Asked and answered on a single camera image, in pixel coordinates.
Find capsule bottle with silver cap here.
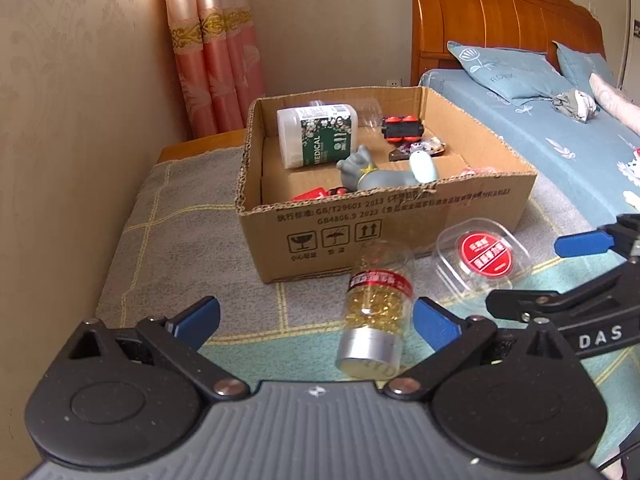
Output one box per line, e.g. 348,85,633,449
335,240,416,378

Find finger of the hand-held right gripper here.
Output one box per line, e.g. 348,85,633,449
554,213,640,266
485,260,640,325

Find crumpled grey cloth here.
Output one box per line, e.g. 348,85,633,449
551,88,601,124

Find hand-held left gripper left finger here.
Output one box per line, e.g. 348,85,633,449
67,296,251,402

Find grey and teal plaid blanket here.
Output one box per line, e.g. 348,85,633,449
95,157,640,461

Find small blue pillow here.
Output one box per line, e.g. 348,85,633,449
552,40,617,92

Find wooden headboard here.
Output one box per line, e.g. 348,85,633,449
399,0,607,87

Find wooden bed frame edge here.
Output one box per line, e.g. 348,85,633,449
156,129,247,165

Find black toy car red wheels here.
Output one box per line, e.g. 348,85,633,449
381,115,424,144

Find dark printed snack packet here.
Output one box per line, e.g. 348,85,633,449
389,137,447,162

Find brown cardboard box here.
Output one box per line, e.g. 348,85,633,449
235,85,540,285

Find large blue pillow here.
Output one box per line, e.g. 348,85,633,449
446,40,571,107

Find clear container with red label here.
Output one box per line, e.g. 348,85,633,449
434,217,533,293

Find pink patterned curtain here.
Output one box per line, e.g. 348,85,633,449
159,0,267,142

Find pale pink bedding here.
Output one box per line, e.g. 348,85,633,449
589,72,640,137

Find blue floral bedsheet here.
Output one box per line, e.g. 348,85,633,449
417,67,640,223

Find clear plastic bottle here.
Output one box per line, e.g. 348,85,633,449
309,99,385,131

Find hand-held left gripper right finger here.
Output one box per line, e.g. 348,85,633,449
382,296,568,402

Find white bottle with green label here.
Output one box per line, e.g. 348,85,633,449
276,102,360,170

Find grey cat toy figure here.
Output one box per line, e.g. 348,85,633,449
336,144,441,192

